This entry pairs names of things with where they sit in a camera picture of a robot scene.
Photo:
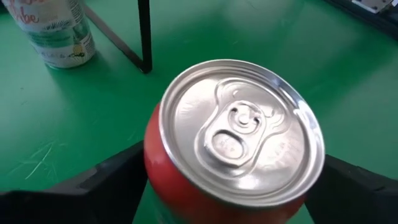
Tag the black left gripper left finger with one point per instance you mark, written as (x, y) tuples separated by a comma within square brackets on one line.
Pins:
[(77, 199)]

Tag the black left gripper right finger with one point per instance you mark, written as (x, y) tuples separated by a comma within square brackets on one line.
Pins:
[(357, 196)]

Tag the red Coca-Cola can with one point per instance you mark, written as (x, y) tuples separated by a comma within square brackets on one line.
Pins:
[(236, 133)]

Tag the white Celsius can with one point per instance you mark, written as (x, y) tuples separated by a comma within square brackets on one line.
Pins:
[(59, 37)]

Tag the black aluminium table frame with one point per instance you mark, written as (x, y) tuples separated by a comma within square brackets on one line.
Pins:
[(373, 21)]

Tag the wooden shelf with black frame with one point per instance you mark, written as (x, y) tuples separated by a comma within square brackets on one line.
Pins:
[(145, 37)]

